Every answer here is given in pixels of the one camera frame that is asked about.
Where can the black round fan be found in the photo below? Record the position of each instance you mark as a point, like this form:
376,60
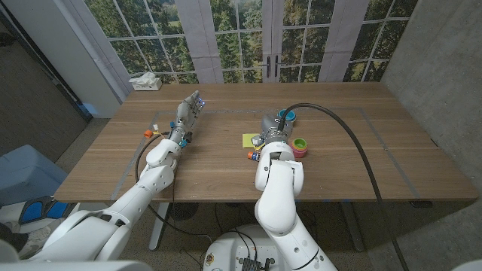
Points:
183,211

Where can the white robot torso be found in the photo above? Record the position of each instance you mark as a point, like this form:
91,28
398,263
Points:
229,252

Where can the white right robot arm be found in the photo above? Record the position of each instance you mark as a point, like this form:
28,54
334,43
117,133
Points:
278,195

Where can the pink rainbow toy cup stack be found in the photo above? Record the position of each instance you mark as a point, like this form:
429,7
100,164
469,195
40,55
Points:
299,148

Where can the small orange cap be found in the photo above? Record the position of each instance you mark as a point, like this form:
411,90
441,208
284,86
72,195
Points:
148,133

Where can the printed window backdrop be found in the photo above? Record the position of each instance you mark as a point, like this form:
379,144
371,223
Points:
244,41

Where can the white tissue box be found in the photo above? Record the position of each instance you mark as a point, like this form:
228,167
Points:
147,84

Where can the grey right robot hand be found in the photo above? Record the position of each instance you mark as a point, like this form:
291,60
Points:
272,130

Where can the white sneaker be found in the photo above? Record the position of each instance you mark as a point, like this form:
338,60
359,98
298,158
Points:
35,237

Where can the blue and black foot pedals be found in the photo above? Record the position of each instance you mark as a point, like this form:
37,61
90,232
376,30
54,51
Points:
34,211

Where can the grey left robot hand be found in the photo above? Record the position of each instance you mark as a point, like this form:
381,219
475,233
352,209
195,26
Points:
186,116

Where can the yellow sticky note pad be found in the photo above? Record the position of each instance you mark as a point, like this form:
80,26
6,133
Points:
246,140

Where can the grey tape outline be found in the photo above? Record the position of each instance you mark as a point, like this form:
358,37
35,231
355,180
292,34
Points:
132,162

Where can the blue upholstered seat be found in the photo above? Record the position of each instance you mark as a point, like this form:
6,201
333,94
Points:
26,173

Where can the orange and white glue stick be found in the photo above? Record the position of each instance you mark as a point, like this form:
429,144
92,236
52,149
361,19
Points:
251,155

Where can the yellow and blue toy cups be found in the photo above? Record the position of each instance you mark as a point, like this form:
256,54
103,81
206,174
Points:
290,116

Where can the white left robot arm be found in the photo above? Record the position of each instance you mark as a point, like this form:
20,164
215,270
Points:
147,184

